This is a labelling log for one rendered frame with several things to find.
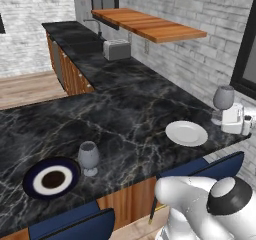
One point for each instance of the black framed window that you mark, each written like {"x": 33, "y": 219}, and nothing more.
{"x": 104, "y": 0}
{"x": 246, "y": 50}

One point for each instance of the silver toaster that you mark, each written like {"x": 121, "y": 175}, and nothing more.
{"x": 117, "y": 49}

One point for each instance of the grey wine glass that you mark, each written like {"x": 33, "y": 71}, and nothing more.
{"x": 88, "y": 157}
{"x": 222, "y": 99}

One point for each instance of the long wooden shelf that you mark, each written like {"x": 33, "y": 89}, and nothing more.
{"x": 146, "y": 23}

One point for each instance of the white plate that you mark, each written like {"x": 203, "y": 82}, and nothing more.
{"x": 186, "y": 133}

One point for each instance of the dark blue chair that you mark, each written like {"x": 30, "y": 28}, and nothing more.
{"x": 75, "y": 224}
{"x": 206, "y": 169}

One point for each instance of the black sink with tap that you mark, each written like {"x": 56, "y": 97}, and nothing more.
{"x": 83, "y": 40}

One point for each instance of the wooden counter panel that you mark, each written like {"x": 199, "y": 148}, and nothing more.
{"x": 128, "y": 202}

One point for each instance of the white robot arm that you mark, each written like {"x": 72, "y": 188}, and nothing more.
{"x": 196, "y": 207}

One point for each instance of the dark blue rimmed plate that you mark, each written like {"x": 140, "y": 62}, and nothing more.
{"x": 51, "y": 178}

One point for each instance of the white coffee machine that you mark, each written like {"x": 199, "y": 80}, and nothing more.
{"x": 235, "y": 118}

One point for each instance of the grey dishwasher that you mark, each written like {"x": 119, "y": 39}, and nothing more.
{"x": 57, "y": 64}

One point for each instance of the wooden base cupboards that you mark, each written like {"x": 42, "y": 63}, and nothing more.
{"x": 71, "y": 70}

